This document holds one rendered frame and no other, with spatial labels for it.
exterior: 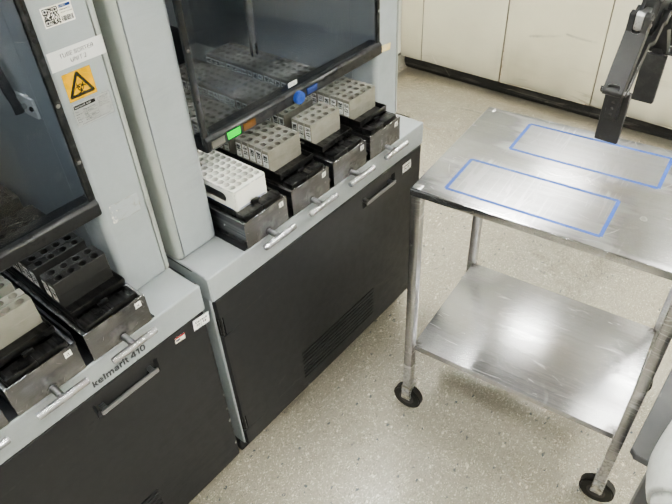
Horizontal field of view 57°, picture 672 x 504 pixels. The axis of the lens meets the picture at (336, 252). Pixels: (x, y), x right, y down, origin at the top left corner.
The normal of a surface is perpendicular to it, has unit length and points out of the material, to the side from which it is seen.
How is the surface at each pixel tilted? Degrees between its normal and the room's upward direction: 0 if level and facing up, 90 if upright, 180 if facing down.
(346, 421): 0
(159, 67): 90
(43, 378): 90
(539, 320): 0
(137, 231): 90
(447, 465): 0
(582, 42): 90
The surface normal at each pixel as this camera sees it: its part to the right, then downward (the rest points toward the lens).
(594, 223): -0.04, -0.76
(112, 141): 0.77, 0.38
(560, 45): -0.63, 0.52
